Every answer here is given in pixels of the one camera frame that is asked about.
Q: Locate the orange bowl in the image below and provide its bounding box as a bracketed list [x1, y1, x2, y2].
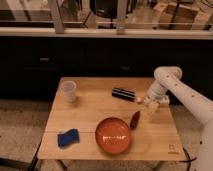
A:
[95, 117, 132, 154]

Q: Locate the cardboard box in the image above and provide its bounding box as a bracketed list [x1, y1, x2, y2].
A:
[153, 2, 198, 30]

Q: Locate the black cable right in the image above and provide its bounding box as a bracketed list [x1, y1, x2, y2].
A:
[179, 146, 198, 171]

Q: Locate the black office chair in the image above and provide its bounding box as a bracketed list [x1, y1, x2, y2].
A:
[83, 0, 118, 29]

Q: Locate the dark red chili pepper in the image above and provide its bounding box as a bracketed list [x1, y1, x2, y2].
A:
[130, 111, 140, 129]

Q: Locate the translucent plastic cup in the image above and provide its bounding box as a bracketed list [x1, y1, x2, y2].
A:
[59, 80, 77, 102]

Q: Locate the black bottle with white cap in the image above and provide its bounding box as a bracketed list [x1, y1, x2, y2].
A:
[112, 88, 135, 101]

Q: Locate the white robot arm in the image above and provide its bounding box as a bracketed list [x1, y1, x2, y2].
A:
[136, 66, 213, 171]

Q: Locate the blue sponge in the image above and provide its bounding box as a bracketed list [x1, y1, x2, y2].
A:
[57, 129, 79, 147]

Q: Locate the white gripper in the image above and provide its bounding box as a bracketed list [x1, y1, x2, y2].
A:
[136, 95, 169, 115]

